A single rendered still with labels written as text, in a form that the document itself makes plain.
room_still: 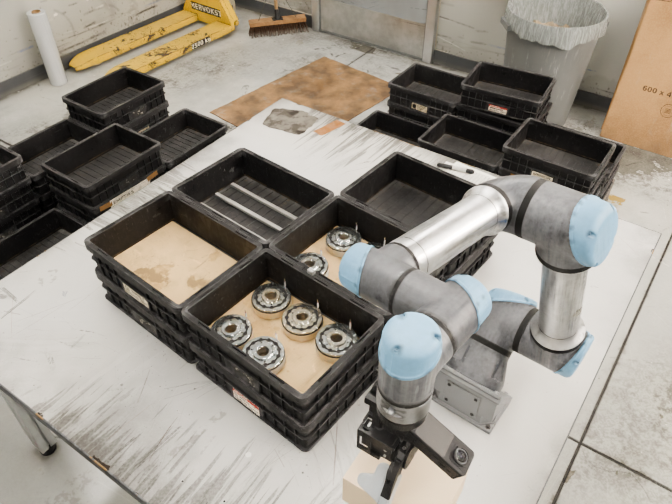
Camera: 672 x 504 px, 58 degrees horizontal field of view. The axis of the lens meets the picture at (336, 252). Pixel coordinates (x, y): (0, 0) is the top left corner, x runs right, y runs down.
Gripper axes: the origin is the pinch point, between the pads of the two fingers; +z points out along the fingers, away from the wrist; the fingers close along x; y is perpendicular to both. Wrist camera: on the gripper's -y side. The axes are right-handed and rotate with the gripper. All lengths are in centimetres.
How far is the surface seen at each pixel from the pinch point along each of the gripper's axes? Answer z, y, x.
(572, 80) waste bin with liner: 74, 45, -304
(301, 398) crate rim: 16.1, 29.3, -12.2
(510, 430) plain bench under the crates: 39, -9, -44
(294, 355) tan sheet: 26, 42, -27
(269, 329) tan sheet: 26, 52, -30
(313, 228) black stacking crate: 21, 61, -63
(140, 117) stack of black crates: 62, 206, -125
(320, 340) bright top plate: 23, 38, -32
